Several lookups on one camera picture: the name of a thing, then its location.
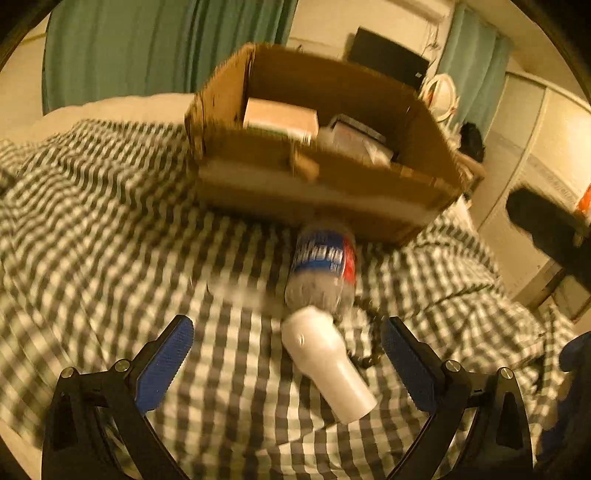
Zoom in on checked blanket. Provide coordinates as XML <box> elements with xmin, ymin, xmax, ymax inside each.
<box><xmin>0</xmin><ymin>117</ymin><xmax>578</xmax><ymax>480</ymax></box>

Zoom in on white plastic bottle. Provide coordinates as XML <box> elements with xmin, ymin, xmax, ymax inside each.
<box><xmin>281</xmin><ymin>307</ymin><xmax>378</xmax><ymax>424</ymax></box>

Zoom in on narrow green curtain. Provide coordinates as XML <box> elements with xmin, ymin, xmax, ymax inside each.
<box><xmin>191</xmin><ymin>0</ymin><xmax>300</xmax><ymax>93</ymax></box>

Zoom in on person's right hand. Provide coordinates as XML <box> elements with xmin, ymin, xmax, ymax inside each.
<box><xmin>558</xmin><ymin>331</ymin><xmax>591</xmax><ymax>384</ymax></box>

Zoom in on black wall television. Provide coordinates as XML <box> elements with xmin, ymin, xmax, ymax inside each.
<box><xmin>347</xmin><ymin>27</ymin><xmax>431</xmax><ymax>90</ymax></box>

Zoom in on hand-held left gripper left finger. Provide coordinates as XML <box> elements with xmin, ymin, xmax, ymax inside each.
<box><xmin>41</xmin><ymin>315</ymin><xmax>195</xmax><ymax>480</ymax></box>

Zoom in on green curtain beside wardrobe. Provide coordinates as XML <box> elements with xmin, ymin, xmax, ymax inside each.
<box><xmin>436</xmin><ymin>7</ymin><xmax>515</xmax><ymax>134</ymax></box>

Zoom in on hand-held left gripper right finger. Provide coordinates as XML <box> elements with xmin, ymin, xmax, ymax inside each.
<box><xmin>379</xmin><ymin>316</ymin><xmax>534</xmax><ymax>480</ymax></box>

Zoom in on white slatted wardrobe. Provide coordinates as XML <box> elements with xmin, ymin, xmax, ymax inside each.
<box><xmin>475</xmin><ymin>71</ymin><xmax>591</xmax><ymax>324</ymax></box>

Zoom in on black backpack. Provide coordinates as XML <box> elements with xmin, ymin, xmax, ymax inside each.
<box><xmin>456</xmin><ymin>121</ymin><xmax>486</xmax><ymax>163</ymax></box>

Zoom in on plastic bottle blue red label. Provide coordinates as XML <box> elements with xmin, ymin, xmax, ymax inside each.
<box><xmin>284</xmin><ymin>219</ymin><xmax>358</xmax><ymax>324</ymax></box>

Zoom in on beige carton box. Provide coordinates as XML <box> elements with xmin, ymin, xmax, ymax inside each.
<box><xmin>242</xmin><ymin>96</ymin><xmax>320</xmax><ymax>141</ymax></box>

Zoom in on white oval vanity mirror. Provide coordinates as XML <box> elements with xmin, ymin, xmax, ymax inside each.
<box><xmin>419</xmin><ymin>73</ymin><xmax>461</xmax><ymax>123</ymax></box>

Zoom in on cardboard box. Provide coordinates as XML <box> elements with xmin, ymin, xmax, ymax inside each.
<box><xmin>184</xmin><ymin>42</ymin><xmax>472</xmax><ymax>247</ymax></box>

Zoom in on sachet packets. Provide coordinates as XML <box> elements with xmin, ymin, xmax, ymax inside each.
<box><xmin>329</xmin><ymin>114</ymin><xmax>400</xmax><ymax>163</ymax></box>

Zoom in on wide green curtain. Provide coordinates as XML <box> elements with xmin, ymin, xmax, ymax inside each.
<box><xmin>41</xmin><ymin>0</ymin><xmax>199</xmax><ymax>114</ymax></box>

